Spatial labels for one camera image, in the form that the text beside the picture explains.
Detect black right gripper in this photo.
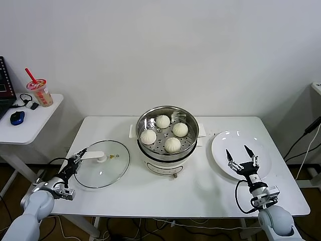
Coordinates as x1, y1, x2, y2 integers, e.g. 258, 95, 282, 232
225, 144, 261, 181

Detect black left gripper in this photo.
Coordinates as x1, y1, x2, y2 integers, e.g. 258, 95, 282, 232
58, 148, 88, 183

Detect glass lid white handle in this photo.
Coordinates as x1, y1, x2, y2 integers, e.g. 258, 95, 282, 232
74, 140, 131, 189

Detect white steamed baozi bun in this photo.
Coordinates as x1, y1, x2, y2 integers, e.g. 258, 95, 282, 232
155, 114, 171, 129
172, 122, 189, 138
164, 137, 182, 154
139, 129, 157, 146

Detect stainless steel steamer basket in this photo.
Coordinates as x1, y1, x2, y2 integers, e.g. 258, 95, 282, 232
136, 105, 200, 161

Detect white round plate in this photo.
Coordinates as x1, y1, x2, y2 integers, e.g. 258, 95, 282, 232
211, 130, 273, 183

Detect white side table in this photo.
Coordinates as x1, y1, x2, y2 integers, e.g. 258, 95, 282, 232
0, 93, 65, 205

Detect white table leg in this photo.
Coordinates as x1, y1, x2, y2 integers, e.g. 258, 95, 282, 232
54, 215, 101, 238
239, 217, 251, 239

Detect milk tea plastic cup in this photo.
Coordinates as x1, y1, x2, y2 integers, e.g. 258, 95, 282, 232
25, 78, 54, 108

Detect blue computer mouse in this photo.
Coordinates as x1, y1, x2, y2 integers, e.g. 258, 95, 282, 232
9, 110, 26, 126

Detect white electric cooker base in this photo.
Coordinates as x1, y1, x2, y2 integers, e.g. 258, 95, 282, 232
129, 123, 208, 180

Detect red drinking straw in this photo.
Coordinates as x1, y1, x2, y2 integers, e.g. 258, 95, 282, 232
24, 67, 38, 85

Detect black laptop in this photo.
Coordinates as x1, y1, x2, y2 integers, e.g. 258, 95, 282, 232
0, 55, 17, 121

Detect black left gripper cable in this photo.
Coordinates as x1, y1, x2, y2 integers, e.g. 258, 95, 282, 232
36, 157, 75, 185

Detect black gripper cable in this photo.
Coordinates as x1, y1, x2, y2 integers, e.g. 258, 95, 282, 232
235, 179, 260, 214
36, 157, 75, 185

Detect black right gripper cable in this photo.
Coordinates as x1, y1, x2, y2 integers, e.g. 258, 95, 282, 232
235, 179, 260, 214

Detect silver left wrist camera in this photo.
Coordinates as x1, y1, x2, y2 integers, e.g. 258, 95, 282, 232
58, 187, 76, 201

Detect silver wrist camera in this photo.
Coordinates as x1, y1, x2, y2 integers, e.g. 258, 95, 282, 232
58, 187, 76, 201
266, 185, 280, 199

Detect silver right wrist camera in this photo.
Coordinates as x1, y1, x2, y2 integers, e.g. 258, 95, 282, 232
266, 185, 280, 199

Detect white wall cable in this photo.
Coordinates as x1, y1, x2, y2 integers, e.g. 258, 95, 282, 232
295, 135, 321, 181

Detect black wall cable with plug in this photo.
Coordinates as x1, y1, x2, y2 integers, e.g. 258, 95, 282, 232
284, 116, 321, 161

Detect black wired earphones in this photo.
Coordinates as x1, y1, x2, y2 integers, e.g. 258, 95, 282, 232
11, 93, 34, 109

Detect white floor cable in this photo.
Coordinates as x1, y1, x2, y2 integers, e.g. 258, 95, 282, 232
140, 217, 243, 229

